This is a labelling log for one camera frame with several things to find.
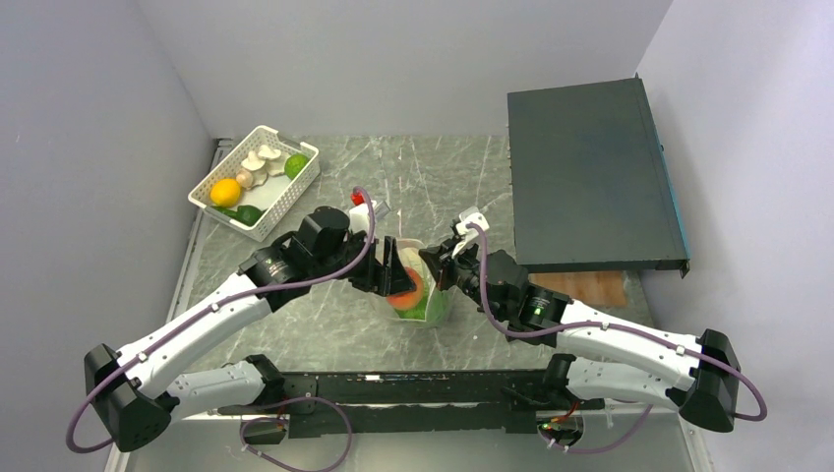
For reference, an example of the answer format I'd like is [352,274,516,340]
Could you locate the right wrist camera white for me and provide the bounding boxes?
[451,206,490,259]

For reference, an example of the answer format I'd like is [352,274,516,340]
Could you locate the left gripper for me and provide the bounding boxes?
[312,229,415,296]

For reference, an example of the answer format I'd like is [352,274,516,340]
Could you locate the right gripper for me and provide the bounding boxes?
[419,236,506,321]

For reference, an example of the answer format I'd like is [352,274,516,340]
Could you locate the green lime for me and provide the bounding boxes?
[283,153,309,180]

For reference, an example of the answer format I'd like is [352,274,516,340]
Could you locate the white perforated plastic basket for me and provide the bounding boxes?
[188,125,320,242]

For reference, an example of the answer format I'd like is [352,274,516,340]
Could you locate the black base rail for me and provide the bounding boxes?
[218,369,604,439]

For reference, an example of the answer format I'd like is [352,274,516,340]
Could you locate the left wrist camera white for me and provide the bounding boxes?
[348,190,390,234]

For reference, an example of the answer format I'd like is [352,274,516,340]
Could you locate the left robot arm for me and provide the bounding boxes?
[84,201,415,452]

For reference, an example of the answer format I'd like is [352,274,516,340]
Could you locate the dark green metal box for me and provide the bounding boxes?
[506,76,690,275]

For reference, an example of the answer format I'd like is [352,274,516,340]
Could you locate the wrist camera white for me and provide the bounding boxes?
[451,206,490,259]
[348,190,390,234]

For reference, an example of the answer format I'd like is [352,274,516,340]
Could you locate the green lettuce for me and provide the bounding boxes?
[394,280,451,325]

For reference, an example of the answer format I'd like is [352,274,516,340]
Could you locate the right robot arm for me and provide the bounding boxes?
[418,245,743,433]

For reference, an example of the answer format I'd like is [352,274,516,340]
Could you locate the clear zip top bag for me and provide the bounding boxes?
[374,239,453,327]

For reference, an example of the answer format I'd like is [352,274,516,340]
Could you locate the yellow lemon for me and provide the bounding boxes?
[209,178,243,208]

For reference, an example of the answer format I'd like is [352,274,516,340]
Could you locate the white mushroom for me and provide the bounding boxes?
[257,145,282,161]
[235,151,268,190]

